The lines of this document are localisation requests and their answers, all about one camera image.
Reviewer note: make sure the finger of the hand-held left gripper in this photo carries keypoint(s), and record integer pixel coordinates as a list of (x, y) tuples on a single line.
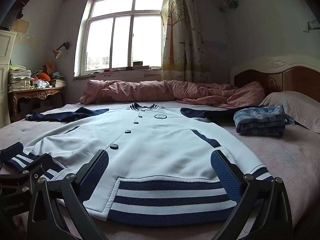
[(37, 166), (12, 150)]

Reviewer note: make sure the carved wooden desk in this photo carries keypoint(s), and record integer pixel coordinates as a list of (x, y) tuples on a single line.
[(37, 94)]

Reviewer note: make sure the pink wall lamp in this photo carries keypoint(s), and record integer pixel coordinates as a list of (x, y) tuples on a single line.
[(57, 53)]

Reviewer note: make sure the white cabinet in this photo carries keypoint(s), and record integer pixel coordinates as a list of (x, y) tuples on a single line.
[(6, 62)]

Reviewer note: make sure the stack of books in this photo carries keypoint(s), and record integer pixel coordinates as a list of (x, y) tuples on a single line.
[(58, 83)]

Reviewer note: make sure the orange plush toy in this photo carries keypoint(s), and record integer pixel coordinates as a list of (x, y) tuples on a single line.
[(44, 76)]

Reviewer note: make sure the pink quilt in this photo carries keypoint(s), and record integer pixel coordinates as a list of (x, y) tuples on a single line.
[(150, 91)]

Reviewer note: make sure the tree print curtain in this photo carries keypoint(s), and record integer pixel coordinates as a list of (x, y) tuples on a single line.
[(180, 42)]

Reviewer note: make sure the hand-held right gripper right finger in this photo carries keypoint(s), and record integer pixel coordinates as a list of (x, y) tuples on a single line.
[(223, 172)]

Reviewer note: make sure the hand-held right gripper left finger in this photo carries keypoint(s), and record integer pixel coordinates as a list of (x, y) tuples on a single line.
[(96, 172)]

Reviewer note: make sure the stack of papers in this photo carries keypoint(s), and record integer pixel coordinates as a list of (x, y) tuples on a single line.
[(18, 78)]

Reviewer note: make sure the folded blue plaid clothes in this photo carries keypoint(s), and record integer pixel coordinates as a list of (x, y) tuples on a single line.
[(262, 121)]

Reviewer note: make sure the doll wall decoration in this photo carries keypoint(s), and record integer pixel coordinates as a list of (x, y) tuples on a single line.
[(230, 0)]

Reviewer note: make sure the wooden bed headboard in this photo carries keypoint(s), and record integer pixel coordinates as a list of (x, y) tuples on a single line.
[(297, 77)]

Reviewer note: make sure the pink pillow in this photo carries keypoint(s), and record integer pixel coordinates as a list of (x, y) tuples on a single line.
[(297, 107)]

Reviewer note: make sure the white and navy jacket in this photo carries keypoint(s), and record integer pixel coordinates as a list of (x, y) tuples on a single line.
[(155, 150)]

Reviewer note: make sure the white framed window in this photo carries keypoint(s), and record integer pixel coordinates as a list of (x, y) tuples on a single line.
[(122, 35)]

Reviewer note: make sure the books on windowsill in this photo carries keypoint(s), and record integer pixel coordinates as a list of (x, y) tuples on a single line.
[(140, 66)]

